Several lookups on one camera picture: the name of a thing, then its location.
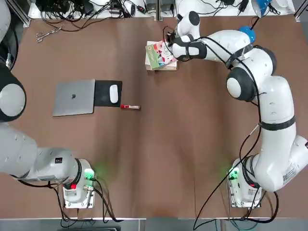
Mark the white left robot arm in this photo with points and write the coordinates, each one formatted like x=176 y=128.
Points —
x=21 y=149

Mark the white and blue book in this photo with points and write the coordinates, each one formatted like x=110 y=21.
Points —
x=168 y=68

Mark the aluminium frame post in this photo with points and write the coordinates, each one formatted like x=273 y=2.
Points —
x=158 y=9

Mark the colourful fruit cover book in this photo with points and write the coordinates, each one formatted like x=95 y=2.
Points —
x=157 y=55

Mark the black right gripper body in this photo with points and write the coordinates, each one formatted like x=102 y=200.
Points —
x=171 y=38

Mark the silver laptop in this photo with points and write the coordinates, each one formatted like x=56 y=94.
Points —
x=73 y=97

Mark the blue desk lamp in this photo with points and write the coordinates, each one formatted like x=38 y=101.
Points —
x=262 y=6

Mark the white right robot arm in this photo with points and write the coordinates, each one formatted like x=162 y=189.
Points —
x=276 y=115

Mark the aluminium frame rail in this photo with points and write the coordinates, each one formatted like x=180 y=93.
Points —
x=27 y=19

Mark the black mouse mat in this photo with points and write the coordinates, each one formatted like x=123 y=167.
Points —
x=102 y=93

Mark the black electronics box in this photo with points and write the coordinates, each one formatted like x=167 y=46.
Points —
x=53 y=5

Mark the white computer mouse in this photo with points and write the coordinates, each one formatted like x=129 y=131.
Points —
x=113 y=93

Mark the red and white marker pen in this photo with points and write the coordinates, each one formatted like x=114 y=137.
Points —
x=130 y=107

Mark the metal scissors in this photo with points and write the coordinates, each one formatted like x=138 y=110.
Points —
x=48 y=33

